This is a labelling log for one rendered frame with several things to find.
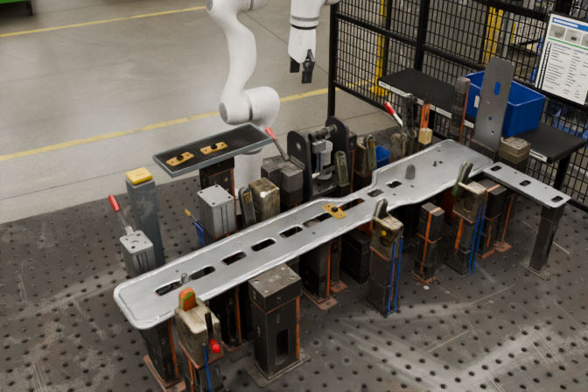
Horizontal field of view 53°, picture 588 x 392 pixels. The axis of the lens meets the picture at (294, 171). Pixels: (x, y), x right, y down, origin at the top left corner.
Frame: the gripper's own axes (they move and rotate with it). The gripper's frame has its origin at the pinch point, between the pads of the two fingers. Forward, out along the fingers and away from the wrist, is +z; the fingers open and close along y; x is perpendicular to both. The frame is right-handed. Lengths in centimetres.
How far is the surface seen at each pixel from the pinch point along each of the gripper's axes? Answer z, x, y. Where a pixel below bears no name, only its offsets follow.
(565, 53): 0, 104, 3
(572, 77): 7, 106, 7
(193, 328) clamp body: 38, -48, 55
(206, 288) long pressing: 43, -40, 37
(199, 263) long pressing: 43, -39, 26
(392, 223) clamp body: 34, 17, 36
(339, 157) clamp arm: 29.9, 15.4, 2.4
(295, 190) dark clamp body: 38.6, -0.8, 4.4
